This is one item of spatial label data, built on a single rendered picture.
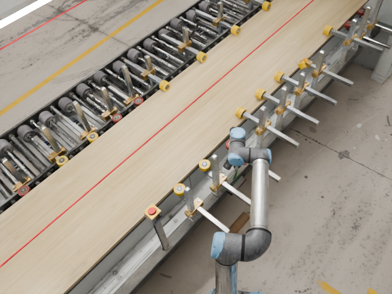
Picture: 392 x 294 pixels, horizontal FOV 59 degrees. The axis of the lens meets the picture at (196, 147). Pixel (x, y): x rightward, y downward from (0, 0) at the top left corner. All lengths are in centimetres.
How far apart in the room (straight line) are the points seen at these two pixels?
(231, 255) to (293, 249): 160
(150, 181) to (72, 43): 332
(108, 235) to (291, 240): 160
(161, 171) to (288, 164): 152
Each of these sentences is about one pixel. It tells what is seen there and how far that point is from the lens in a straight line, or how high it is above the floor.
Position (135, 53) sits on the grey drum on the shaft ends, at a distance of 341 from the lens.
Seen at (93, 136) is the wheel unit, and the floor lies 91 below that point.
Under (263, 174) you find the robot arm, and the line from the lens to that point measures 182.
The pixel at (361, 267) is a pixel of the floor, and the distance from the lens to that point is 322.
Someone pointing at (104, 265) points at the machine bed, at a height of 74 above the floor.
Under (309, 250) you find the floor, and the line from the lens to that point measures 316.
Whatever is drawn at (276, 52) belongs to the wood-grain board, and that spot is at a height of 90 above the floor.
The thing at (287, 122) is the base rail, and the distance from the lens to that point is 292.
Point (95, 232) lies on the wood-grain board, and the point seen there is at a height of 90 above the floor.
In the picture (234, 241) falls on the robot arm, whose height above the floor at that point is 144.
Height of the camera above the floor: 290
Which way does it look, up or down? 53 degrees down
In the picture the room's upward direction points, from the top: 7 degrees counter-clockwise
